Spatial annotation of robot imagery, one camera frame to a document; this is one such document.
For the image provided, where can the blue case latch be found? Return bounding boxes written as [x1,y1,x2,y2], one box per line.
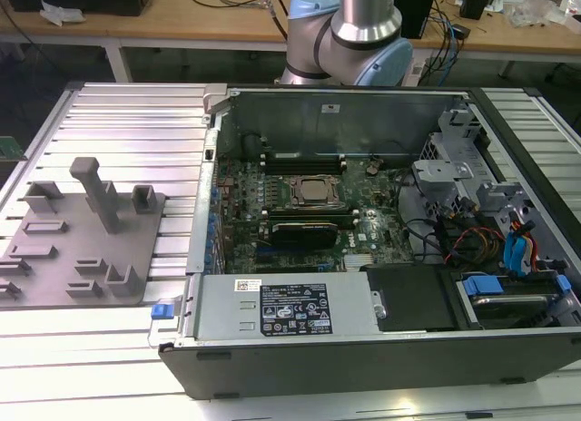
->
[151,304,177,323]

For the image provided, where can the clear plastic bags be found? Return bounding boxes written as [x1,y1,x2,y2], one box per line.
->
[506,0,553,30]

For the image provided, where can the open black PC case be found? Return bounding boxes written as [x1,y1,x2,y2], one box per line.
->
[148,83,581,402]

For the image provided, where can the silver metal drive cage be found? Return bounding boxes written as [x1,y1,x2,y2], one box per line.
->
[410,106,494,213]

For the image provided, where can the silver CPU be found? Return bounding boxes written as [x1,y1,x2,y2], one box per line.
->
[300,181,329,201]

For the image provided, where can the dark hard disk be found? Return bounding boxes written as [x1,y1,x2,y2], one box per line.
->
[469,292,553,330]

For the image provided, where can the black plastic cover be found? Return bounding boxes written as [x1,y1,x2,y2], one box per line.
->
[365,265,458,334]

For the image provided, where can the grey parts rack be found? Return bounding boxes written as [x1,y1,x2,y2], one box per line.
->
[0,156,167,309]

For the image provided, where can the green motherboard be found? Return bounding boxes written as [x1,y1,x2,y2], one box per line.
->
[212,155,417,275]

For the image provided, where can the silver chipset heatsink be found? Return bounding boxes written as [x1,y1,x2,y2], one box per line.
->
[343,252,377,270]

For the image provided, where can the black graphics card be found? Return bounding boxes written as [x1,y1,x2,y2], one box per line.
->
[271,220,340,250]

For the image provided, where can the small black device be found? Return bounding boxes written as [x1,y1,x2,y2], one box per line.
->
[458,0,494,19]

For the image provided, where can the blue disk carrier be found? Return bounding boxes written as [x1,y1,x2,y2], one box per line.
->
[460,273,572,331]

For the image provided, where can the tall black box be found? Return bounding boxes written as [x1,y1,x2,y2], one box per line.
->
[399,0,438,40]

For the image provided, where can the crumpled white paper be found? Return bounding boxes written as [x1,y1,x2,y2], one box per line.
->
[39,0,85,27]

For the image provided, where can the dark metal socket cover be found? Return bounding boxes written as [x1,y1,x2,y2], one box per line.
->
[288,173,346,209]

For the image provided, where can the wooden desk white frame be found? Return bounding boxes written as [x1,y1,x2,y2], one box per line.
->
[0,0,581,84]

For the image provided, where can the white red box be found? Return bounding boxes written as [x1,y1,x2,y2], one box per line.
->
[556,0,581,32]

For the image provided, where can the silver power supply unit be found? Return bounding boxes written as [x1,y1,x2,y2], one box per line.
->
[190,273,380,345]

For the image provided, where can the blue data cable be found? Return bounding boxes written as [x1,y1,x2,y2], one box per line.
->
[502,228,523,279]
[519,223,541,277]

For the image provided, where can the black cable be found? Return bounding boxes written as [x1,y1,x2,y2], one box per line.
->
[394,171,444,263]

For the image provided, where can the red yellow wire bundle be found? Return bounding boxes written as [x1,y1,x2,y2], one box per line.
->
[444,225,507,266]

